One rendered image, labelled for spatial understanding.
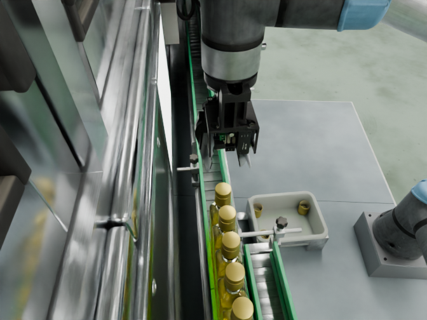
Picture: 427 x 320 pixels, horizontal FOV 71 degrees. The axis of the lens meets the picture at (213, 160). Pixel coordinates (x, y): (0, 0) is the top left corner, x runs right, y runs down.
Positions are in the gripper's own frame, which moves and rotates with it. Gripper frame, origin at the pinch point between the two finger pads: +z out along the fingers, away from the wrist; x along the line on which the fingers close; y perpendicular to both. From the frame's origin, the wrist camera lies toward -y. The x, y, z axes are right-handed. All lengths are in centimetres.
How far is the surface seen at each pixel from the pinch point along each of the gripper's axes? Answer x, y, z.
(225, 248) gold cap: -1.3, 12.8, 9.9
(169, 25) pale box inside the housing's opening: -11, -96, 17
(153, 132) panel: -12.1, -1.4, -6.7
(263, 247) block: 11.7, 1.0, 36.7
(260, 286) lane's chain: 8.7, 10.8, 37.2
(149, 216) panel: -12.3, 15.1, -6.8
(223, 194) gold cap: -0.1, 1.5, 9.0
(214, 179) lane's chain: 0.9, -24.9, 37.2
